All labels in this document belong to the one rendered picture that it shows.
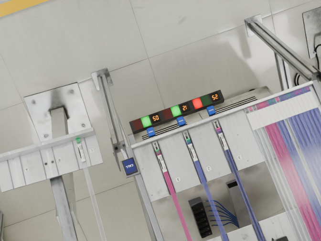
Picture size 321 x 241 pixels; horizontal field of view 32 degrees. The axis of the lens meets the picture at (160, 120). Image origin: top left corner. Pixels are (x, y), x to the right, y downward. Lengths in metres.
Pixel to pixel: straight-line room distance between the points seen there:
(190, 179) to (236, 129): 0.23
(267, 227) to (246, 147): 0.27
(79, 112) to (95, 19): 0.44
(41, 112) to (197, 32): 0.80
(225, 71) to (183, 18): 0.34
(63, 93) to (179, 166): 0.86
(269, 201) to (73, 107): 0.98
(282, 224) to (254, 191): 0.40
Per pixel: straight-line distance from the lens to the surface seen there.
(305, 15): 2.75
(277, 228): 1.92
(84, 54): 2.55
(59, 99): 2.61
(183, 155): 1.93
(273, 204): 2.36
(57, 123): 2.50
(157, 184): 1.91
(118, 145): 2.02
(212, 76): 2.70
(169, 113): 1.97
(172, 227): 2.29
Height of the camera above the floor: 2.39
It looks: 61 degrees down
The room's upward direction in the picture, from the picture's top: 157 degrees clockwise
